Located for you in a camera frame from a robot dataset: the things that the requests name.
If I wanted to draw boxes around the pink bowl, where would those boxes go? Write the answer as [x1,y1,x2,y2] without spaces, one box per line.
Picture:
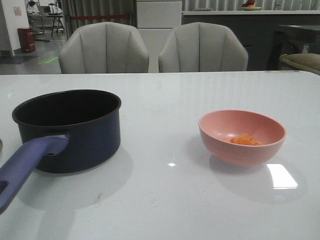
[198,109,287,166]

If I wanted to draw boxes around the orange ham slices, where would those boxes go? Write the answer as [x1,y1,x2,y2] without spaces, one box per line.
[223,133,262,146]

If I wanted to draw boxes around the glass lid with blue knob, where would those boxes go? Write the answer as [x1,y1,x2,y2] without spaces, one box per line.
[0,139,3,152]

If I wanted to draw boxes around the right grey upholstered chair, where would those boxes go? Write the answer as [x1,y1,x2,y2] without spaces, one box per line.
[158,22,249,73]

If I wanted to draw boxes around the grey upholstered chair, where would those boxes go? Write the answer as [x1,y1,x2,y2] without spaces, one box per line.
[58,21,149,74]
[158,22,249,73]

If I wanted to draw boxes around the left grey upholstered chair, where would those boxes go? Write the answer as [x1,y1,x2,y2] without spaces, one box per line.
[58,21,149,74]

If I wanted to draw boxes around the dark blue saucepan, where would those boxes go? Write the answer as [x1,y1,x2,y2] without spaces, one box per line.
[0,89,122,212]

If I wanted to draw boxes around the white refrigerator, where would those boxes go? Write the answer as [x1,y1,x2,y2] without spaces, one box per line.
[136,0,183,73]

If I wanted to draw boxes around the red barrier belt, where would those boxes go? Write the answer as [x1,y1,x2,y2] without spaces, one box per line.
[69,13,131,21]

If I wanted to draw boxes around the dark grey kitchen counter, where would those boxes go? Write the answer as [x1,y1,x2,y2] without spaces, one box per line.
[182,10,320,71]

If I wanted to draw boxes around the fruit plate on counter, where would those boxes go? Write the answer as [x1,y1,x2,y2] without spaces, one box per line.
[241,0,262,11]

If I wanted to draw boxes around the background work desk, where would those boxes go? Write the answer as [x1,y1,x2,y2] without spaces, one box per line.
[25,0,65,36]

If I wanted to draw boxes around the dark side table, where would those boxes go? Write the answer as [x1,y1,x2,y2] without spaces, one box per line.
[266,25,320,70]

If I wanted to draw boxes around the red trash bin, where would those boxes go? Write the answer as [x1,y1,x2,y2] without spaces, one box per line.
[17,27,36,53]

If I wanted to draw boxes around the beige cushion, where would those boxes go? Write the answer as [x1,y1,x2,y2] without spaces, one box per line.
[279,53,320,75]

